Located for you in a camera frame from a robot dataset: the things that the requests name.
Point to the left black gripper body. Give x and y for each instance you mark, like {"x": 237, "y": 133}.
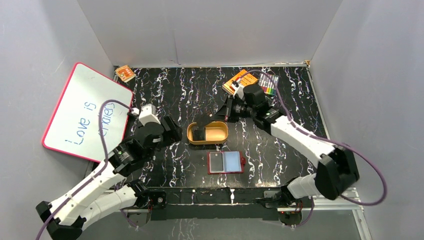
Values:
{"x": 170, "y": 131}

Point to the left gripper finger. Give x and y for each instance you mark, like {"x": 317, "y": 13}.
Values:
{"x": 171, "y": 128}
{"x": 170, "y": 137}

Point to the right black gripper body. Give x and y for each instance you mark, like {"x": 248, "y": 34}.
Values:
{"x": 241, "y": 109}

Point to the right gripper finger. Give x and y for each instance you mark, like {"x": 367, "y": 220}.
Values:
{"x": 217, "y": 118}
{"x": 226, "y": 108}

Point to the orange oval tray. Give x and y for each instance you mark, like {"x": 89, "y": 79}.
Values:
{"x": 215, "y": 133}

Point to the stack of black credit cards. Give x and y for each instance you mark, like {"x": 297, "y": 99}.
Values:
{"x": 198, "y": 135}

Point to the red card holder wallet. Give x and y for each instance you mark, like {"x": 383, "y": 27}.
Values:
{"x": 233, "y": 162}

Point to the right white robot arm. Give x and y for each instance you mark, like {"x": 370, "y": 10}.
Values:
{"x": 336, "y": 168}

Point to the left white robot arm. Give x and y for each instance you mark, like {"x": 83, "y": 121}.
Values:
{"x": 68, "y": 216}

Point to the small orange card box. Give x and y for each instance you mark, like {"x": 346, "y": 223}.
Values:
{"x": 125, "y": 73}

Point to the pack of coloured markers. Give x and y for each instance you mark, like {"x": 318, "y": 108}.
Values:
{"x": 269, "y": 84}

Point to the orange book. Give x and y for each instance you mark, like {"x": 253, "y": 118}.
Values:
{"x": 248, "y": 79}

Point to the pink framed whiteboard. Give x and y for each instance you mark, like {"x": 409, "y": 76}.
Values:
{"x": 85, "y": 111}

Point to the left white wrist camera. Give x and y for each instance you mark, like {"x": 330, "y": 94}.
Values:
{"x": 146, "y": 114}

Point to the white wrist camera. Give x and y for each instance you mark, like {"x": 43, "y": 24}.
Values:
{"x": 146, "y": 114}
{"x": 238, "y": 90}

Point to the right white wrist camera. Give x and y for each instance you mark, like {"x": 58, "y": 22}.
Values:
{"x": 238, "y": 90}

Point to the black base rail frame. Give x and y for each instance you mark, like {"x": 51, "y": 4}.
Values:
{"x": 263, "y": 203}

